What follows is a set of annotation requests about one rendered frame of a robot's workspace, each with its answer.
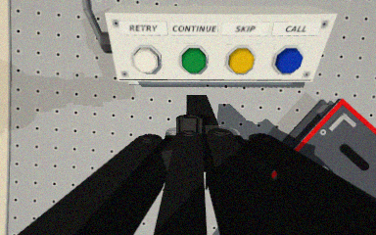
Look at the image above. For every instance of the grey rectangular base plate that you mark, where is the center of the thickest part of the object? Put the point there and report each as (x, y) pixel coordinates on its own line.
(68, 114)

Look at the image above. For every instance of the white operator button panel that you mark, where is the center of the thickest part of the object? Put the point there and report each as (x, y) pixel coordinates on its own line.
(214, 45)

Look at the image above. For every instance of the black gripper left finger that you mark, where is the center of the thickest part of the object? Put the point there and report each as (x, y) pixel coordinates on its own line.
(111, 200)

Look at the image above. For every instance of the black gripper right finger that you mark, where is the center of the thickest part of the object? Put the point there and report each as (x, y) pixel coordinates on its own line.
(305, 194)

